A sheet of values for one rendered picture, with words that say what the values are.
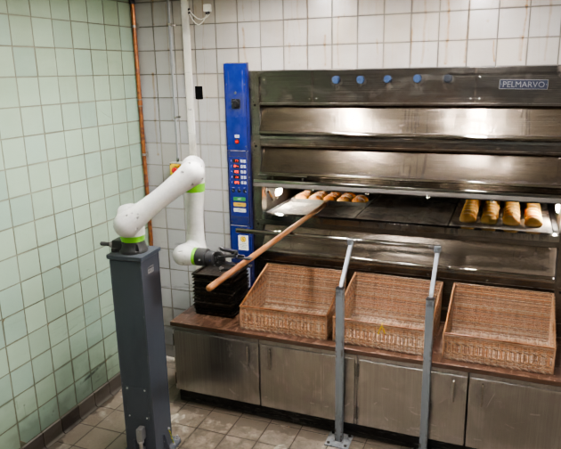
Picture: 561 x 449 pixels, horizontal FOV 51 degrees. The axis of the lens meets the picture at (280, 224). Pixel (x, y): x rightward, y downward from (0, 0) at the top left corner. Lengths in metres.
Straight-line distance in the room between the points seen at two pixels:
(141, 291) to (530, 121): 2.27
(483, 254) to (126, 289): 2.04
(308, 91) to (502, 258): 1.52
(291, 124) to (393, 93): 0.65
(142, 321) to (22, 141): 1.14
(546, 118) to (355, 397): 1.87
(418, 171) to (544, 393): 1.37
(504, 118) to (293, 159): 1.27
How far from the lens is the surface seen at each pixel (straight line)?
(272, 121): 3.78
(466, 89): 3.52
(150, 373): 3.32
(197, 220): 3.07
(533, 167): 3.55
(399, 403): 3.49
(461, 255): 3.67
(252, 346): 3.63
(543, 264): 3.67
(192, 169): 2.84
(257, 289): 3.83
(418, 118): 3.55
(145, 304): 3.16
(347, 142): 3.65
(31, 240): 3.50
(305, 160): 3.74
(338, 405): 3.53
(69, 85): 3.70
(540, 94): 3.52
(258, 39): 3.81
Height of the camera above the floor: 2.10
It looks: 15 degrees down
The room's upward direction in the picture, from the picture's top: 1 degrees counter-clockwise
